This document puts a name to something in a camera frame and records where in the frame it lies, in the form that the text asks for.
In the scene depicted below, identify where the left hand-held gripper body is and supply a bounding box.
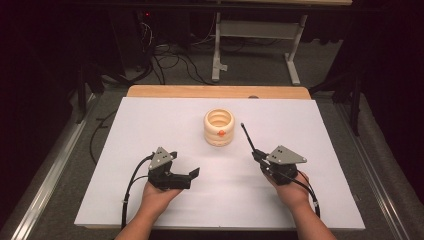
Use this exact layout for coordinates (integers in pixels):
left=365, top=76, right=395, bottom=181
left=147, top=146, right=193, bottom=191

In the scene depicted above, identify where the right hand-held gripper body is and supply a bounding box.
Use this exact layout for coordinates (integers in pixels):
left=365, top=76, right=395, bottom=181
left=261, top=145, right=308, bottom=187

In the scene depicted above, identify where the black pen with silver tip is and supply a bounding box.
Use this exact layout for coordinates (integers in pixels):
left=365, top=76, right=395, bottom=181
left=240, top=122, right=258, bottom=154

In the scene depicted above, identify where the cream ribbed pen holder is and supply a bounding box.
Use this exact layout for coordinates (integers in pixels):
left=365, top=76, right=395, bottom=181
left=203, top=108, right=236, bottom=148

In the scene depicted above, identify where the person's right hand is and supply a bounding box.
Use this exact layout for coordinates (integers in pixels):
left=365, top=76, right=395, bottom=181
left=266, top=172, right=313, bottom=210

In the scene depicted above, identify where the person's left hand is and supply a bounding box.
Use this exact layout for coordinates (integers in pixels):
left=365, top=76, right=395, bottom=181
left=141, top=182, right=184, bottom=213

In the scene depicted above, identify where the white board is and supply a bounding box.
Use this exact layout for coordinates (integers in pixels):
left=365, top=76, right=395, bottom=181
left=73, top=96, right=366, bottom=232

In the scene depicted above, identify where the wooden table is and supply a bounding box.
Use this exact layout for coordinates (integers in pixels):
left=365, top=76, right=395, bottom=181
left=126, top=84, right=313, bottom=100

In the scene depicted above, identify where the black metal stand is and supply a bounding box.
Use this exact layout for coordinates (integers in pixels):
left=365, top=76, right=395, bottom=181
left=308, top=64, right=365, bottom=137
left=73, top=62, right=105, bottom=125

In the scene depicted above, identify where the dark computer case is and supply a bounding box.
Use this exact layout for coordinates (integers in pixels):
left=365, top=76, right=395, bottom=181
left=109, top=9, right=158, bottom=69

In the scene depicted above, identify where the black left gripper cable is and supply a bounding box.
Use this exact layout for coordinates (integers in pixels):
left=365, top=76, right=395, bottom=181
left=121, top=153, right=156, bottom=230

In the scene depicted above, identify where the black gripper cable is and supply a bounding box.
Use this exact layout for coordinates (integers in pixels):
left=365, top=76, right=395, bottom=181
left=121, top=153, right=156, bottom=230
left=269, top=168, right=321, bottom=220

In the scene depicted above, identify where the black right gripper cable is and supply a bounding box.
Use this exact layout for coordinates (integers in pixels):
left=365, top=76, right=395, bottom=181
left=269, top=168, right=321, bottom=220

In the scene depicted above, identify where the black floor cable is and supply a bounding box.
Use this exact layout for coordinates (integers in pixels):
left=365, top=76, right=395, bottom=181
left=88, top=109, right=118, bottom=166

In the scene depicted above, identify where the aluminium floor rail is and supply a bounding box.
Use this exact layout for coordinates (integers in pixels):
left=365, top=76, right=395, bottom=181
left=335, top=102, right=412, bottom=240
left=10, top=94, right=98, bottom=240

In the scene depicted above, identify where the bundle of black cables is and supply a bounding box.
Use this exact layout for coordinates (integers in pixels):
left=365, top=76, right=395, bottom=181
left=133, top=19, right=216, bottom=86

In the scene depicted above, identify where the white metal stand frame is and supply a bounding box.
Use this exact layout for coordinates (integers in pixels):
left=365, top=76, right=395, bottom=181
left=211, top=12, right=309, bottom=86

